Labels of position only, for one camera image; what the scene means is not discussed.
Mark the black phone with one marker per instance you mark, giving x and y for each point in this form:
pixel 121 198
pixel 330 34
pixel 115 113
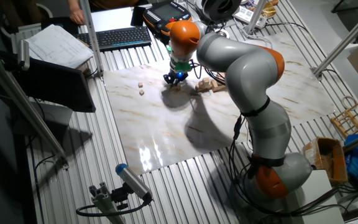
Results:
pixel 137 17

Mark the white robot base platform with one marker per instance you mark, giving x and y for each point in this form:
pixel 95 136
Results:
pixel 319 199

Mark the medium wooden cube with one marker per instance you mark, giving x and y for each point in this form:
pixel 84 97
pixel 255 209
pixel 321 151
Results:
pixel 214 83

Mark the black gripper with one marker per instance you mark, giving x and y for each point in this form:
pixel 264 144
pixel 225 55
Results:
pixel 177 77

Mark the bare person hand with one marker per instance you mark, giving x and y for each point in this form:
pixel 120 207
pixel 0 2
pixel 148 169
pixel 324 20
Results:
pixel 77 16

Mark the gold foil bag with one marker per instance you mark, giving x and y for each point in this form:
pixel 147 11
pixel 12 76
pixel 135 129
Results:
pixel 269 11

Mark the round silver fitting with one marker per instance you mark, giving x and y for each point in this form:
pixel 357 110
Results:
pixel 224 33

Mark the silver camera with blue end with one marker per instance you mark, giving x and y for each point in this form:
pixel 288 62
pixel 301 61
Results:
pixel 134 182

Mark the white labelled box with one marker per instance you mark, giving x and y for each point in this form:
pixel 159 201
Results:
pixel 244 14

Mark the black computer keyboard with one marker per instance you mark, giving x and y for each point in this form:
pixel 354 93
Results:
pixel 120 38

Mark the silver depth camera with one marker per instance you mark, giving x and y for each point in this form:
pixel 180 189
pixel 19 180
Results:
pixel 23 54

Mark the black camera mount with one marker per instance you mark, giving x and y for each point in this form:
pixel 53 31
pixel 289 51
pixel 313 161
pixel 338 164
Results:
pixel 120 196

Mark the green gripper mounting adapter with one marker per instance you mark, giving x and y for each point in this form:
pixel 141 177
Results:
pixel 183 67

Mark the black orange teach pendant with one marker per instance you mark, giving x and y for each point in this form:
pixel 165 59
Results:
pixel 163 15

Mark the short aluminium extrusion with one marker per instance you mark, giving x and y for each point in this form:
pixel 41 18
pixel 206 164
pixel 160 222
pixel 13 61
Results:
pixel 104 205

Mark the white marble pattern board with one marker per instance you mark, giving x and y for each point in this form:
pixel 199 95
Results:
pixel 166 130

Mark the open cardboard box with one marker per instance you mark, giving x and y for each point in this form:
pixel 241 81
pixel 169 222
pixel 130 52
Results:
pixel 337 161

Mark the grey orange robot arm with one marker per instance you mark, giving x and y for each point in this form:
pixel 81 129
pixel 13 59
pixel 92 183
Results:
pixel 244 68

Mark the bare person forearm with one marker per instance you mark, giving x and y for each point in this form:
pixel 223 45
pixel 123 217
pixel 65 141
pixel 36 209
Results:
pixel 72 4

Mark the black flat monitor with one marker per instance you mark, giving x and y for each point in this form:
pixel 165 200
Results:
pixel 54 84

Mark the wooden rack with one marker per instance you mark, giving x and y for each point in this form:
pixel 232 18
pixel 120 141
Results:
pixel 336 123

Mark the white paper sheets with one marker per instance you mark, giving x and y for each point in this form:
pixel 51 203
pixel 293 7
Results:
pixel 57 46

